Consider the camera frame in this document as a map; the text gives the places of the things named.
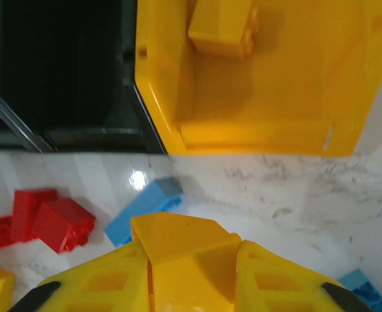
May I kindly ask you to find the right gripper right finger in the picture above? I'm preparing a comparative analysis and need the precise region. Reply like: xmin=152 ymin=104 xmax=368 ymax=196
xmin=235 ymin=240 xmax=372 ymax=312

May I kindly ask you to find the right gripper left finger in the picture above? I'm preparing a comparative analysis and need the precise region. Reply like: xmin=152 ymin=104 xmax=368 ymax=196
xmin=8 ymin=245 xmax=153 ymax=312

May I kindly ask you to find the long blue lego brick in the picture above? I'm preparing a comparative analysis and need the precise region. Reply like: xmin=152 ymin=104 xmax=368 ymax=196
xmin=105 ymin=177 xmax=185 ymax=248

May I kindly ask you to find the yellow plastic bin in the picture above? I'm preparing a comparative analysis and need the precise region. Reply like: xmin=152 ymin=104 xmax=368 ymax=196
xmin=134 ymin=0 xmax=382 ymax=159

